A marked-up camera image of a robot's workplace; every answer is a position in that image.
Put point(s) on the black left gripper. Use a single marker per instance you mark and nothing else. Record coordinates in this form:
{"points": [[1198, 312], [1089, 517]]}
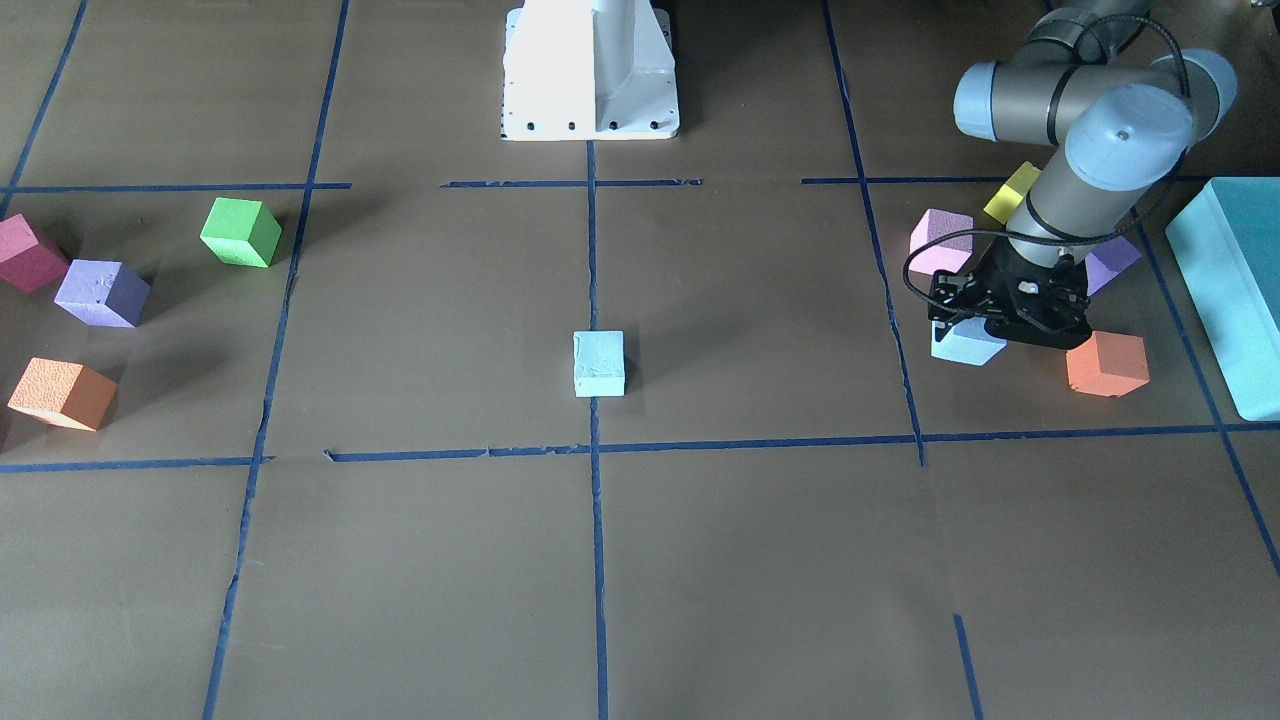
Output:
{"points": [[993, 283]]}

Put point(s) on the light blue foam block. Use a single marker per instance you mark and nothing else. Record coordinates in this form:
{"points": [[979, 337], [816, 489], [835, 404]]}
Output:
{"points": [[599, 368]]}

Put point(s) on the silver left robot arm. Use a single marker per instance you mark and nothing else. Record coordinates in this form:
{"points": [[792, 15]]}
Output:
{"points": [[1121, 103]]}

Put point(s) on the purple foam block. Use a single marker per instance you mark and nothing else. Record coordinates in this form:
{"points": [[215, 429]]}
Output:
{"points": [[103, 293], [1108, 261]]}

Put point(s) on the orange foam block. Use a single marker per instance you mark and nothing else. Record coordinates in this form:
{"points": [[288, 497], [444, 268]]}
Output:
{"points": [[68, 395], [1108, 364]]}

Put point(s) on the pink foam block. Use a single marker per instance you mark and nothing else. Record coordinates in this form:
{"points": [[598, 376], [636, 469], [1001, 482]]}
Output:
{"points": [[949, 256]]}

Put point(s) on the yellow foam block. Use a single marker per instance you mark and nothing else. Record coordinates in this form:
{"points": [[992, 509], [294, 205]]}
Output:
{"points": [[1011, 194]]}

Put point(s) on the cyan plastic bin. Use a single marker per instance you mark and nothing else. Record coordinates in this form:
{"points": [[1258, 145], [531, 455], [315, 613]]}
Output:
{"points": [[1226, 242]]}

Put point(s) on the green foam block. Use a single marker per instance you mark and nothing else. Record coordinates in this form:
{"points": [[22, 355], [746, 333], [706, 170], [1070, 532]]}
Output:
{"points": [[241, 232]]}

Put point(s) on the red foam block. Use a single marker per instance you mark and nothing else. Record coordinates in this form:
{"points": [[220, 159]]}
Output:
{"points": [[29, 260]]}

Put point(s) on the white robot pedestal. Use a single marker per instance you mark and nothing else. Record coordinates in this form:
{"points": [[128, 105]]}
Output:
{"points": [[589, 71]]}

